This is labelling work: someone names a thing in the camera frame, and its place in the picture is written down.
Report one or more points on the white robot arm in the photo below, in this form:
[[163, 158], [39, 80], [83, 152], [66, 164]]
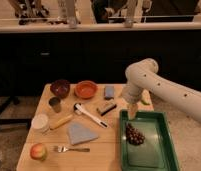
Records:
[[143, 75]]

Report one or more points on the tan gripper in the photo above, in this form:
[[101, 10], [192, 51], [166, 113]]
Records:
[[132, 110]]

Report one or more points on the dark maroon bowl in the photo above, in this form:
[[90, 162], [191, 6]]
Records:
[[60, 88]]

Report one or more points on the bunch of dark grapes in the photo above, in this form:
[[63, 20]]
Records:
[[133, 135]]

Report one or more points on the small metal cup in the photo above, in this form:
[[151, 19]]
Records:
[[55, 104]]

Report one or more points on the blue folded cloth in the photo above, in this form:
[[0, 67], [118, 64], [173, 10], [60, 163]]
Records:
[[78, 133]]

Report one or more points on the blue sponge block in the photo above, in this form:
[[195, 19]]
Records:
[[108, 92]]

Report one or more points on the wooden black felt eraser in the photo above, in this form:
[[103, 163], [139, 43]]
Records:
[[106, 107]]

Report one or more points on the orange red bowl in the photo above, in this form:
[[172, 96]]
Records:
[[85, 89]]

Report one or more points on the red yellow apple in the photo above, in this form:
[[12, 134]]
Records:
[[38, 152]]

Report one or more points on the silver fork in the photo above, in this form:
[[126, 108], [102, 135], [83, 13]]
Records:
[[63, 149]]

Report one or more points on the green plastic tray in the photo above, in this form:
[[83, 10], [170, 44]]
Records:
[[156, 153]]

